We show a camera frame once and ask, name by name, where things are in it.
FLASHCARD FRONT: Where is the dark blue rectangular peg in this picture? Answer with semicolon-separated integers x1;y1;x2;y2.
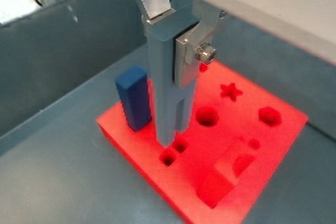
116;66;152;132

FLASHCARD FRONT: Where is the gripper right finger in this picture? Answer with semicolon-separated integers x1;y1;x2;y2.
175;0;231;87

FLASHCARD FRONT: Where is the red shape-sorting board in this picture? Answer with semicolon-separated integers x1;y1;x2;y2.
98;62;307;224

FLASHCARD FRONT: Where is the red tall peg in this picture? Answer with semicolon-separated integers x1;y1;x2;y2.
198;138;262;208

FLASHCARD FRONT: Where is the grey-blue double-square peg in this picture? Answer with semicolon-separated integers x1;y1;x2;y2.
147;8;198;146

